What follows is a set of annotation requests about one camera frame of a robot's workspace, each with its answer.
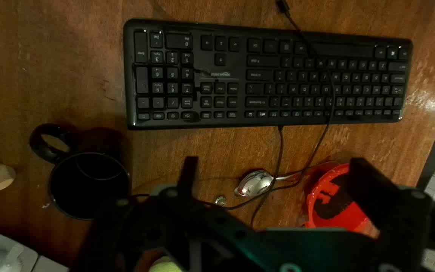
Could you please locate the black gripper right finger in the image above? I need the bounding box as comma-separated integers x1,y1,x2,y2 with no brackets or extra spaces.
347,156,411,239

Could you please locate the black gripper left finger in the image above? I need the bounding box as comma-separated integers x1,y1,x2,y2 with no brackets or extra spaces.
177,156,201,202

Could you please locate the thin black cable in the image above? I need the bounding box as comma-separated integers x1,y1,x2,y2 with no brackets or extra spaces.
196,0,341,212

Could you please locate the red plastic bowl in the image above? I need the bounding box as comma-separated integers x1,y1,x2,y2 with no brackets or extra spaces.
304,162,384,239

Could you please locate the silver metal spoon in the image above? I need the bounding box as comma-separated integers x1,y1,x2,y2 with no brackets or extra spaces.
233,170,305,200

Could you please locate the black computer keyboard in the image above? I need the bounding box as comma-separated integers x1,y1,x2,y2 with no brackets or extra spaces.
122,19,414,132

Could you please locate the black mug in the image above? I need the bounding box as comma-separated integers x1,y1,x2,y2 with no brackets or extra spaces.
27,123,133,221

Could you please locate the black keyboard cord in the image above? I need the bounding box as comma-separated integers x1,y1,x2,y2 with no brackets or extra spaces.
248,126,285,230

